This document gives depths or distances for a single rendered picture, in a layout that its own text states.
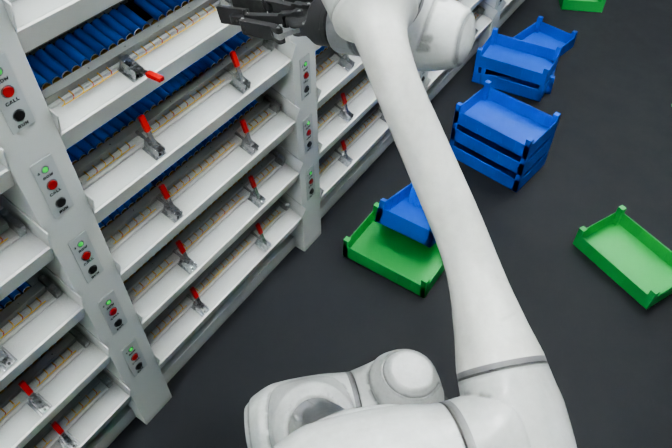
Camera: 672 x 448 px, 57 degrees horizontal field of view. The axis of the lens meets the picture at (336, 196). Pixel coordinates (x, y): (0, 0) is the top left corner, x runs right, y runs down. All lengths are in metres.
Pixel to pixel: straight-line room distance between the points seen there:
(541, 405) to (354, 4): 0.47
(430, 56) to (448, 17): 0.05
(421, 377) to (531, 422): 0.56
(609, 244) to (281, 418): 1.39
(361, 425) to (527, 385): 0.18
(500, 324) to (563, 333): 1.26
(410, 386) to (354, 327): 0.67
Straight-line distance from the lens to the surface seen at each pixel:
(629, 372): 1.95
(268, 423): 1.20
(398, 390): 1.20
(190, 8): 1.28
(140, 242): 1.39
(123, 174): 1.26
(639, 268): 2.19
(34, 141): 1.07
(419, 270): 1.98
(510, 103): 2.36
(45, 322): 1.33
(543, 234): 2.17
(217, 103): 1.38
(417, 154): 0.69
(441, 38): 0.83
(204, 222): 1.60
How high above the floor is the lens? 1.57
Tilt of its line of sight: 46 degrees down
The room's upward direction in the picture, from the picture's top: straight up
